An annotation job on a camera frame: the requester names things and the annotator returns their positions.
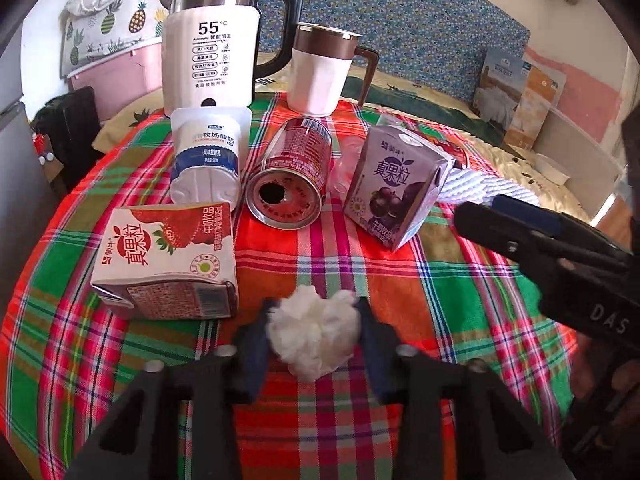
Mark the purple milk carton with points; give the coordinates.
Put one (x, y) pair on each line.
(395, 185)

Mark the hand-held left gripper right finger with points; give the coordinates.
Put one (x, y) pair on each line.
(375, 360)

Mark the white brown mug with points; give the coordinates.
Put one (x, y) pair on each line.
(315, 75)

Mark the pineapple print cloth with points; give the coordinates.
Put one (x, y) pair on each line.
(110, 20)

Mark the white tissue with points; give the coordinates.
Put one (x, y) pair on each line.
(315, 330)

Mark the grey refrigerator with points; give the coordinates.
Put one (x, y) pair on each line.
(10, 125)

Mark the plaid tablecloth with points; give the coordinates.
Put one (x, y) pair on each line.
(450, 310)

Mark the green cloth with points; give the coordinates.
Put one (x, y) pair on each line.
(395, 95)

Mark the white foam fruit net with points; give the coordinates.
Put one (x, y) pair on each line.
(480, 185)

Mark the white panel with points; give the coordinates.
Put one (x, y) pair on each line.
(590, 160)

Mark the red drink can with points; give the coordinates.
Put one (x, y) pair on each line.
(295, 160)

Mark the blue bedding package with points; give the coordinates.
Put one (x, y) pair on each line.
(500, 90)

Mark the clear plastic cup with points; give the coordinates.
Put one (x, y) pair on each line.
(387, 120)
(347, 167)

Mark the pink storage box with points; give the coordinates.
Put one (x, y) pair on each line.
(115, 90)

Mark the black bag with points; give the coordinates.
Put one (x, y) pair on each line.
(70, 125)

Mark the white electric kettle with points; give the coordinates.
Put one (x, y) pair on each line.
(215, 50)

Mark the small white box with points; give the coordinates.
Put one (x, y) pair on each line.
(550, 169)

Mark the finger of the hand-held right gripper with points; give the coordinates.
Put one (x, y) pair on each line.
(530, 216)
(495, 235)

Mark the strawberry milk carton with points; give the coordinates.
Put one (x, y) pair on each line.
(165, 255)

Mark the white yogurt cup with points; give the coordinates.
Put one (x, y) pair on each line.
(207, 160)

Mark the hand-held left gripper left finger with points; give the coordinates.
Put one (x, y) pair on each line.
(252, 355)

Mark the orange bedding package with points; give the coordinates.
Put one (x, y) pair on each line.
(542, 105)

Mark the blue floral headboard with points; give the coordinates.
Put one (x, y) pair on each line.
(400, 20)

